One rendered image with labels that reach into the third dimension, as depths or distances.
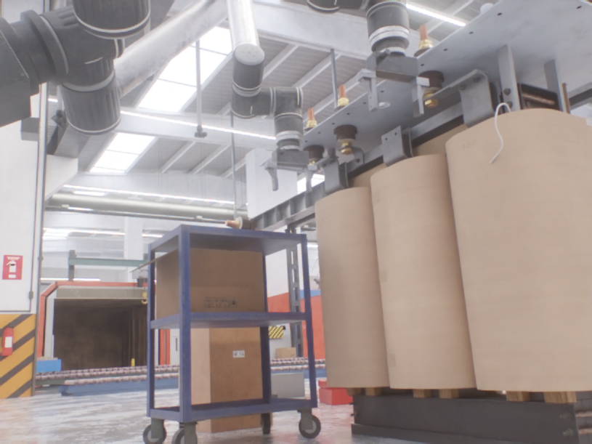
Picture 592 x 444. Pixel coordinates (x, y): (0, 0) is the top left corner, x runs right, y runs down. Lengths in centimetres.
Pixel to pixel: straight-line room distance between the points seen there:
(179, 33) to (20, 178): 1027
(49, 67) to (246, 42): 66
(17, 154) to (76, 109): 1051
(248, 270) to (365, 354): 63
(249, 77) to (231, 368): 166
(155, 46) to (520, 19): 133
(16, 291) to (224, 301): 976
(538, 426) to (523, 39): 128
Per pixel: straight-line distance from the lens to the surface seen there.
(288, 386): 577
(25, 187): 1256
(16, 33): 202
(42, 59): 202
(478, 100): 217
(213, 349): 313
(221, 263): 255
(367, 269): 255
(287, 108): 217
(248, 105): 217
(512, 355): 195
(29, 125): 216
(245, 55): 206
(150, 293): 281
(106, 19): 166
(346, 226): 260
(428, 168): 230
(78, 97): 220
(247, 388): 321
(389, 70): 155
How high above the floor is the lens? 32
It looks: 14 degrees up
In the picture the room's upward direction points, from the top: 3 degrees counter-clockwise
